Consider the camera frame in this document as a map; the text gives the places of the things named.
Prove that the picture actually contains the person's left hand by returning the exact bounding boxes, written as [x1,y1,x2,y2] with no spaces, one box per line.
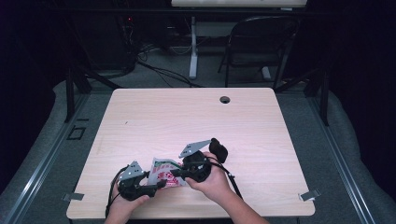
[106,183,151,219]

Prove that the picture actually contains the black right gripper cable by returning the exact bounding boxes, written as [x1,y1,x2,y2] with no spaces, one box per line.
[207,156,245,201]

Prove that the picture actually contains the black folding chair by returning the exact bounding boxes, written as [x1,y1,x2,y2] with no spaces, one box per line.
[217,15,301,91]

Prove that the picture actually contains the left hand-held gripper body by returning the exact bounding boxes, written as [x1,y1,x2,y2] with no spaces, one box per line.
[116,160,160,202]

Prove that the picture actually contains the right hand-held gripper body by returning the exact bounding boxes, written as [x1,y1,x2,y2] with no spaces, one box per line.
[177,137,230,184]

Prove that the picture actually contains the aluminium floor rail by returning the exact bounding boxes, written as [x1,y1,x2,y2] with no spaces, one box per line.
[3,92,90,224]
[306,94,377,224]

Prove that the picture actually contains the white desk with leg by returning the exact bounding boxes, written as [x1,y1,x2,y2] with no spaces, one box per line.
[170,0,308,80]

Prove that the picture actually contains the grey tape strip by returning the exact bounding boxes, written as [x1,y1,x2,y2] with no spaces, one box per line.
[298,189,321,203]
[61,192,86,203]

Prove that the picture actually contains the person's right hand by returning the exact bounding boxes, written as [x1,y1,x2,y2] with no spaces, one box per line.
[185,151,235,203]

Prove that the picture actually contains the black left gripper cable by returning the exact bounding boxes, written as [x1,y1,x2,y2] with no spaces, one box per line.
[105,165,127,218]

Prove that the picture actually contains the pink printed plastic bag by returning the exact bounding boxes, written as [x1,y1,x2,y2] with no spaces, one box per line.
[147,157,189,189]

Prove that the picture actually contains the black floor cables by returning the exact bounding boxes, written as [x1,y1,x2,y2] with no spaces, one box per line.
[136,43,204,89]

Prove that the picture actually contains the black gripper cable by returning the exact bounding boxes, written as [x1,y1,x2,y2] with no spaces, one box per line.
[207,156,245,201]
[105,165,127,218]

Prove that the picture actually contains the black metal stand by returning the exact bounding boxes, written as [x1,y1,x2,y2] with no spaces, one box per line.
[274,64,332,127]
[63,60,123,124]

